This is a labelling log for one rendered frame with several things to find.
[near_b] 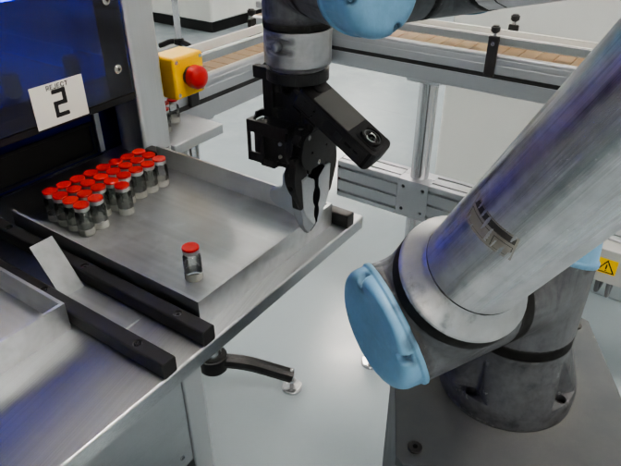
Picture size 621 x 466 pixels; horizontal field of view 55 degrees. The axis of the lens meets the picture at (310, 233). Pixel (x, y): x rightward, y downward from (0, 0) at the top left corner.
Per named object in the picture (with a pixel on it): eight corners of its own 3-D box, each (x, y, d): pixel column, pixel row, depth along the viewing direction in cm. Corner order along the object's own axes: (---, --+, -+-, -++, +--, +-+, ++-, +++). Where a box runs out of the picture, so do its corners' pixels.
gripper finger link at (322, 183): (293, 211, 81) (291, 148, 76) (329, 223, 79) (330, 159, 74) (279, 220, 79) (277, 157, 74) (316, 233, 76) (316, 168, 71)
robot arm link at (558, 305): (603, 329, 63) (641, 219, 56) (511, 375, 57) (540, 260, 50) (518, 271, 72) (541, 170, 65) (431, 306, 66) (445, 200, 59)
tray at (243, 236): (18, 232, 81) (11, 210, 79) (160, 165, 99) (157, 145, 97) (200, 327, 64) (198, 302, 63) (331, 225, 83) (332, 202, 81)
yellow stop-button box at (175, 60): (148, 93, 105) (141, 52, 102) (177, 82, 110) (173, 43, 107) (178, 102, 102) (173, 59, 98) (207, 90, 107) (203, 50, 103)
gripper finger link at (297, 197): (305, 196, 75) (305, 131, 70) (317, 200, 74) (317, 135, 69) (283, 212, 71) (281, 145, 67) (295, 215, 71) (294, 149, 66)
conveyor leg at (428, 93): (386, 309, 193) (407, 76, 152) (398, 294, 199) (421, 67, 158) (411, 319, 188) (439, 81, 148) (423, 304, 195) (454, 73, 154)
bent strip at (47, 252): (41, 288, 70) (28, 247, 67) (62, 275, 73) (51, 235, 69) (122, 332, 64) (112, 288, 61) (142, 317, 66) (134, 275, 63)
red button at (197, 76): (179, 89, 103) (176, 66, 100) (195, 82, 105) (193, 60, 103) (195, 92, 101) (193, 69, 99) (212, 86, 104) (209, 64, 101)
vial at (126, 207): (115, 214, 85) (110, 185, 82) (127, 207, 86) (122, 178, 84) (126, 218, 84) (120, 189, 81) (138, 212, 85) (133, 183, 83)
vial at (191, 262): (181, 279, 72) (176, 250, 69) (193, 270, 73) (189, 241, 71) (194, 286, 70) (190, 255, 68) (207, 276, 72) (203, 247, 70)
